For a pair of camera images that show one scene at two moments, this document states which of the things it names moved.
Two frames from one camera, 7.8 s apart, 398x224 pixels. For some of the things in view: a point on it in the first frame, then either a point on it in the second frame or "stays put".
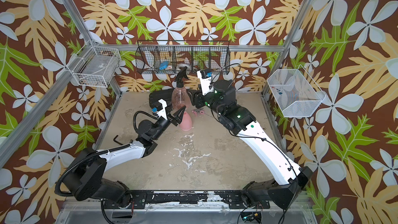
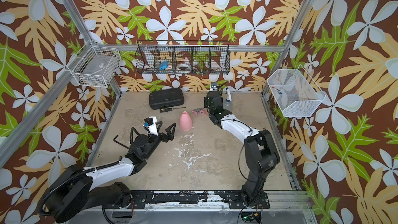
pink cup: [186, 124] stays put
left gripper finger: [179, 114] -> [170, 135]
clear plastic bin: [296, 93] stays put
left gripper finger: [162, 112] -> [160, 122]
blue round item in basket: [164, 65] stays put
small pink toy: [198, 111] stays put
